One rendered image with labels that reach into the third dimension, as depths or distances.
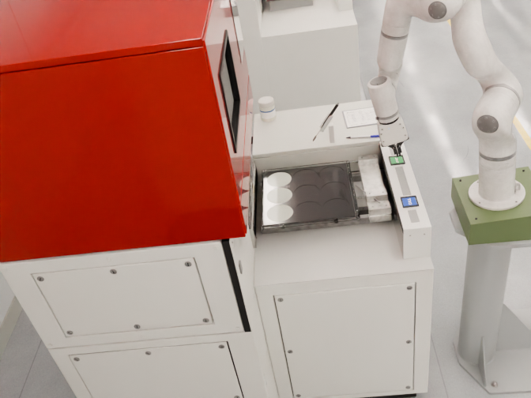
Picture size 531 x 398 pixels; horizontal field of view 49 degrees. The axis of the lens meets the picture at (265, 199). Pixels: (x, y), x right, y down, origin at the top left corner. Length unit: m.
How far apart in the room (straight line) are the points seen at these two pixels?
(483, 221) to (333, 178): 0.61
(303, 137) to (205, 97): 1.17
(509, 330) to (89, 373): 1.75
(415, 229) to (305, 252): 0.41
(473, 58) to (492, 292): 0.99
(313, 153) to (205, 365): 0.96
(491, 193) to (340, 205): 0.54
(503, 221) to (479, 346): 0.77
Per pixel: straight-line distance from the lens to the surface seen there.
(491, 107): 1.93
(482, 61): 1.93
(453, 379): 2.80
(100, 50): 1.40
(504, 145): 2.05
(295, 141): 2.48
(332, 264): 2.09
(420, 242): 2.06
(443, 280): 3.18
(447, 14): 1.82
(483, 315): 2.58
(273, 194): 2.31
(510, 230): 2.17
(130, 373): 2.17
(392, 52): 2.02
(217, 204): 1.57
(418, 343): 2.37
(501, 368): 2.85
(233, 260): 1.70
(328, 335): 2.27
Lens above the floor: 2.30
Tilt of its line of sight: 38 degrees down
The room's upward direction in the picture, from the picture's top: 10 degrees counter-clockwise
